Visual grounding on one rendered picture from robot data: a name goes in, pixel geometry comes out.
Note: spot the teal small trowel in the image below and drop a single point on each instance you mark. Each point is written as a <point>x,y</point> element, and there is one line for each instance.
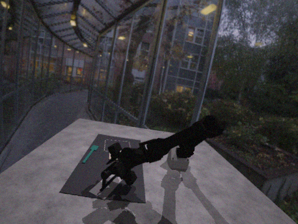
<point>93,148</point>

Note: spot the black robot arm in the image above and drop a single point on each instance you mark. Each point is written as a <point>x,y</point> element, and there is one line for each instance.
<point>186,139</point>

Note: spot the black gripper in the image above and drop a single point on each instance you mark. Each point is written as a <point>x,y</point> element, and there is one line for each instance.
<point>115,154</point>

